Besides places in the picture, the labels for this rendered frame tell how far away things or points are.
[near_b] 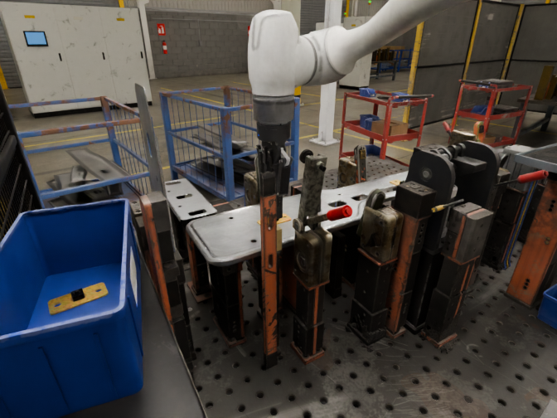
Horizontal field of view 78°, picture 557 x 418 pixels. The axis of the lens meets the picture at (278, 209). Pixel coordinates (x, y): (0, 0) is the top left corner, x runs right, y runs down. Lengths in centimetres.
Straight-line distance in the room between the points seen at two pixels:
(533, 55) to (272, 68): 798
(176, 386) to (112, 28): 845
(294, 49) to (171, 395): 61
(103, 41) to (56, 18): 84
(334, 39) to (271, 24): 15
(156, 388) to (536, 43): 842
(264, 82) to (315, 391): 68
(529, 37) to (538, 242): 755
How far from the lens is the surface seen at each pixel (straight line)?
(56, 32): 850
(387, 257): 83
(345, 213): 61
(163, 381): 50
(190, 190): 108
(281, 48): 72
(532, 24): 860
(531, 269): 123
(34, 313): 67
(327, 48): 79
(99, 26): 868
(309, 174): 66
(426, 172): 84
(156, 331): 56
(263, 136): 76
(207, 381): 91
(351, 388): 90
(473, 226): 84
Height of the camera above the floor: 141
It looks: 26 degrees down
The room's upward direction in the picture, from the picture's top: straight up
